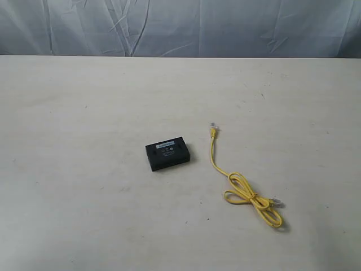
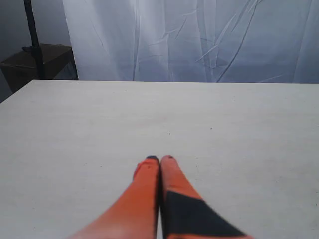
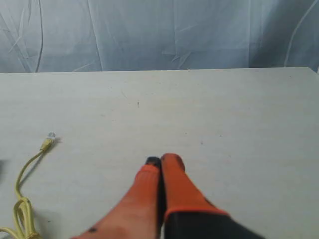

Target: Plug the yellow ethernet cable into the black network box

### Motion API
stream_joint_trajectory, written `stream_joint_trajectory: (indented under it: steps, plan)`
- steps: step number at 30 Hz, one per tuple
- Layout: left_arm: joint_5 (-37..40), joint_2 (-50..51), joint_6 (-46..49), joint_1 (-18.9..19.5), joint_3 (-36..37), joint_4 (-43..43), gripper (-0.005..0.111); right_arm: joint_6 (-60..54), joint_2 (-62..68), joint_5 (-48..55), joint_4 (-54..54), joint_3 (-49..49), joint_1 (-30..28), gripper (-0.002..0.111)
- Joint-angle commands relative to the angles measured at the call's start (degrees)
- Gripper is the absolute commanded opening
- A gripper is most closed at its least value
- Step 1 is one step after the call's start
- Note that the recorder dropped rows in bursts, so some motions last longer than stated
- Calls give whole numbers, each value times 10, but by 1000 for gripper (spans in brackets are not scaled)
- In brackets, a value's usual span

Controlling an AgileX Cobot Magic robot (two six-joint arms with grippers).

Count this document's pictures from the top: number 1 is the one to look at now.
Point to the black rectangular box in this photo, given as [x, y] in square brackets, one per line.
[167, 153]

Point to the grey wrinkled backdrop cloth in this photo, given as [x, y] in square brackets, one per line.
[220, 29]

